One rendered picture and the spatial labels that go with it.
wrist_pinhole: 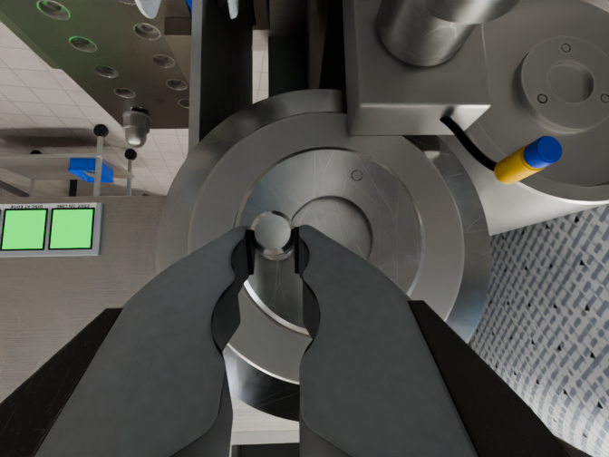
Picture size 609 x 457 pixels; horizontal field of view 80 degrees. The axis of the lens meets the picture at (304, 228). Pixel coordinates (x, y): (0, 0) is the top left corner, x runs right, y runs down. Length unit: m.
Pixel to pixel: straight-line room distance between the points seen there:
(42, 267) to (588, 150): 0.57
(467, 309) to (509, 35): 0.14
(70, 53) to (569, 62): 0.42
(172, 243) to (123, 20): 0.27
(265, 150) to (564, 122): 0.14
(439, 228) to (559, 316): 0.18
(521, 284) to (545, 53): 0.20
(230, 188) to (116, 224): 0.40
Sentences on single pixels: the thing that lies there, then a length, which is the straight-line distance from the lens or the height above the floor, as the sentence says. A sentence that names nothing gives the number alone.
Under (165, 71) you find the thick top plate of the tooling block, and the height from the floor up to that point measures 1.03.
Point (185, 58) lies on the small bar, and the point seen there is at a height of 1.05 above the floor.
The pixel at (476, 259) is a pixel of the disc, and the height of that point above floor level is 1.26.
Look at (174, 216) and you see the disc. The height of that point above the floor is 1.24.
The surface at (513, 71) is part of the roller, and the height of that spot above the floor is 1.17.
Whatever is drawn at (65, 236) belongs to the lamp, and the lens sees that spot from 0.56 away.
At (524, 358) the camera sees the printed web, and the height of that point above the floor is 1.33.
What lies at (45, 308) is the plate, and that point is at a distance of 0.58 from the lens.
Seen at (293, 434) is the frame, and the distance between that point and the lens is 0.52.
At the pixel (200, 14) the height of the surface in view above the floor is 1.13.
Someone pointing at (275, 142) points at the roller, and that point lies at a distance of 0.16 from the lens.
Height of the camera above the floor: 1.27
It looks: 9 degrees down
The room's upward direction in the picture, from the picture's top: 179 degrees clockwise
